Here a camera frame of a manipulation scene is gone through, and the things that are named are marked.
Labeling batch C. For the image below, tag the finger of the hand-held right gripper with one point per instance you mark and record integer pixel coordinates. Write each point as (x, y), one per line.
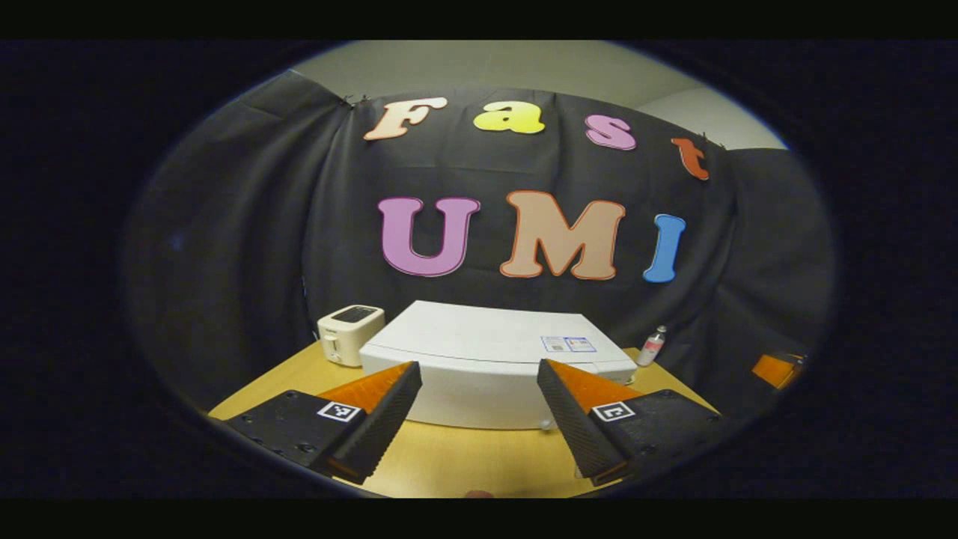
(775, 370)

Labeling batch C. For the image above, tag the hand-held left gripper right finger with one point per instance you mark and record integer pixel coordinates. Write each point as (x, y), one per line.
(572, 423)

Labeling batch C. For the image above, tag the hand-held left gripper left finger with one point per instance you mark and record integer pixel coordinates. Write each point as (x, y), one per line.
(382, 430)

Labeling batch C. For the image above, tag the white microwave oven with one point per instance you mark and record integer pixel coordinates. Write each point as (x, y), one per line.
(479, 344)

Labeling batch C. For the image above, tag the white toaster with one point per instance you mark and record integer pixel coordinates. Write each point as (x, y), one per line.
(348, 333)

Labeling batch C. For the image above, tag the clear bottle with pink label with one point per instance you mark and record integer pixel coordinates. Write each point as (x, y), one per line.
(651, 348)

